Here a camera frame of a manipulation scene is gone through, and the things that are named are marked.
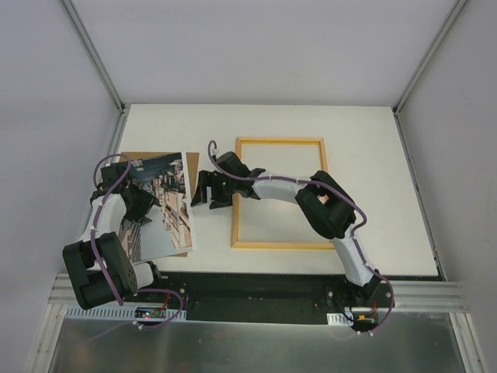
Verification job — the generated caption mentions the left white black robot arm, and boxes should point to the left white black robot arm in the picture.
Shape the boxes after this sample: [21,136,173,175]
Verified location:
[62,162,165,310]

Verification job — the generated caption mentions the right white slotted cable duct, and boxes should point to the right white slotted cable duct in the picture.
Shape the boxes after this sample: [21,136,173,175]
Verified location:
[326,313,354,327]

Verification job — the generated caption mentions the left aluminium corner post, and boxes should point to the left aluminium corner post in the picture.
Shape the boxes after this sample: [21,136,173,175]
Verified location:
[60,0,127,113]

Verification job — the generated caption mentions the brown cardboard backing board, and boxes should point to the brown cardboard backing board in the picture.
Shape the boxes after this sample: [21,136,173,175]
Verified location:
[120,151,200,258]

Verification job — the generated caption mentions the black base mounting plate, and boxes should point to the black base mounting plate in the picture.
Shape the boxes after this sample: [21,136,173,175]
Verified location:
[127,272,393,325]

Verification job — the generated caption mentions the aluminium front rail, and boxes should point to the aluminium front rail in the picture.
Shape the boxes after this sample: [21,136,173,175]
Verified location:
[47,273,470,313]

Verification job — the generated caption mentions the right aluminium corner post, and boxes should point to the right aluminium corner post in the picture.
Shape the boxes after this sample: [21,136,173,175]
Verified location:
[392,0,471,117]

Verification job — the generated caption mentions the left white slotted cable duct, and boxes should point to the left white slotted cable duct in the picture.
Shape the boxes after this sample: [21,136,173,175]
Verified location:
[65,305,186,322]

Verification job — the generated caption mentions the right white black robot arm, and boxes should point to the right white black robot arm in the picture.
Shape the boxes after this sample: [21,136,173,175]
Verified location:
[191,152,382,307]

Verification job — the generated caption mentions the aluminium corner post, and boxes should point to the aluminium corner post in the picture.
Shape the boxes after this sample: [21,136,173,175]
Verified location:
[392,0,471,117]
[60,0,127,113]

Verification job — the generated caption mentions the printed street photo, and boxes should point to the printed street photo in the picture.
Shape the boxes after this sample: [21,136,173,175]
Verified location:
[116,151,199,262]

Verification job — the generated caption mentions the white slotted cable duct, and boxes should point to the white slotted cable duct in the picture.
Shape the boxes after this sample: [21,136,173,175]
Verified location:
[326,313,354,327]
[65,305,186,322]

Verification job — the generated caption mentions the shiny metal sheet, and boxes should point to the shiny metal sheet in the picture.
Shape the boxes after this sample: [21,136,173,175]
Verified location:
[50,313,464,372]

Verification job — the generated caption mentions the yellow photo frame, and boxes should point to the yellow photo frame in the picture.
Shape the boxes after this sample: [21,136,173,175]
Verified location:
[231,135,337,250]

